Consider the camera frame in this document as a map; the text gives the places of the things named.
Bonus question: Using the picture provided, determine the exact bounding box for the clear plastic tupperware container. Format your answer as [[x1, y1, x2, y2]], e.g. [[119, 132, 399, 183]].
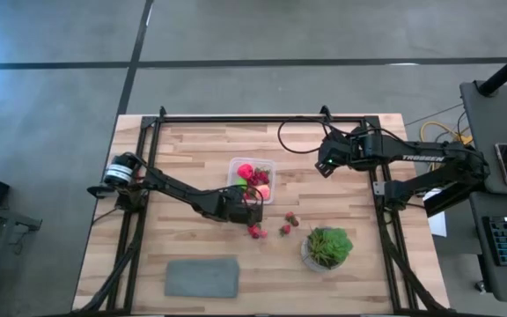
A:
[[226, 157, 277, 205]]

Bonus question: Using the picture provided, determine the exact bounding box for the grey folded cloth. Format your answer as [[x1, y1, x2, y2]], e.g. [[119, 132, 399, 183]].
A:
[[164, 256, 240, 299]]

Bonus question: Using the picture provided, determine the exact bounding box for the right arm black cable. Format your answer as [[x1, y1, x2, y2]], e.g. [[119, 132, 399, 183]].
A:
[[276, 115, 371, 155]]

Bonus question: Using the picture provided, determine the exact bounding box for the red toy tomato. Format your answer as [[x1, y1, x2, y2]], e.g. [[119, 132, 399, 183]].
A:
[[237, 163, 255, 181]]

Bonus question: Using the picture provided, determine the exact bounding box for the potted green succulent plant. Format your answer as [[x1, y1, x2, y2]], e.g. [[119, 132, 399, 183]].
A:
[[300, 226, 355, 273]]

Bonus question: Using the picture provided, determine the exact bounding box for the black aluminium table frame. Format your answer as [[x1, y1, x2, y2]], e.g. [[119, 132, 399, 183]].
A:
[[77, 113, 461, 317]]

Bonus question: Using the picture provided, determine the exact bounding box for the white paper sheet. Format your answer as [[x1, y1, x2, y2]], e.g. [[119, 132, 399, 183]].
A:
[[424, 188, 448, 238]]

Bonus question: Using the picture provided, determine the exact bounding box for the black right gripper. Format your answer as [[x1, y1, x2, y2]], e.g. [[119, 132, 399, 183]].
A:
[[314, 126, 371, 178]]

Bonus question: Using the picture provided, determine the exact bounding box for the dark grey desk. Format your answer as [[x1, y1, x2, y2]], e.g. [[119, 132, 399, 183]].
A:
[[459, 80, 507, 197]]

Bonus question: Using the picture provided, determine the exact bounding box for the yellow cable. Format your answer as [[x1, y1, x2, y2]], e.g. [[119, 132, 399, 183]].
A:
[[419, 121, 474, 173]]

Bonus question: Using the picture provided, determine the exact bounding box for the black pole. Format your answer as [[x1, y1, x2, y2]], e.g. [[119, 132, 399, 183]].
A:
[[477, 41, 507, 97]]

